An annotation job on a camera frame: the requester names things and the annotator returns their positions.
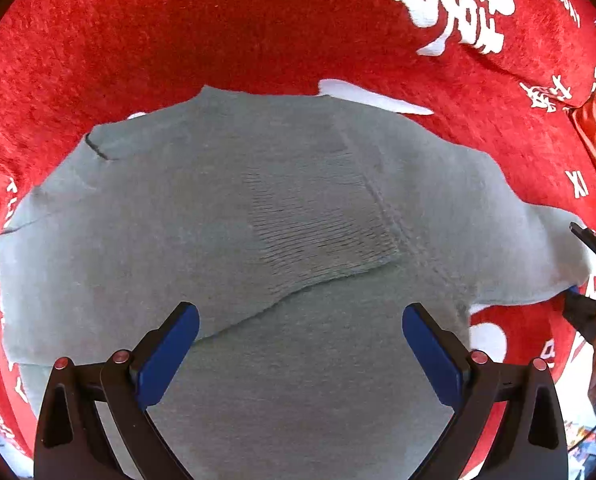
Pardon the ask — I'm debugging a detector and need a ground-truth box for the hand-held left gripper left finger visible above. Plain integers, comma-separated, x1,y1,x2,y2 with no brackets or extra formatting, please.
33,301,200,480

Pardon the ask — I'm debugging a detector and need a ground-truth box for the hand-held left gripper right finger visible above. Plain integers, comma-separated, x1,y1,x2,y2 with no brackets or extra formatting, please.
402,302,570,480

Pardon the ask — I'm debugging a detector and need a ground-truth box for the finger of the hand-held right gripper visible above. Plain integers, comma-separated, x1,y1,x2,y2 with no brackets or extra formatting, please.
563,285,596,345
570,222,596,261

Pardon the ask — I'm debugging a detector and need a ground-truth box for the grey knit sweater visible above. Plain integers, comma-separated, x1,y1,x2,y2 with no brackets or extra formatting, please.
0,85,596,480

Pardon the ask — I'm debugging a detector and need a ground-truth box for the red printed blanket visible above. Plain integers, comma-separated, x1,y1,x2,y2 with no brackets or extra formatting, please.
0,0,596,480

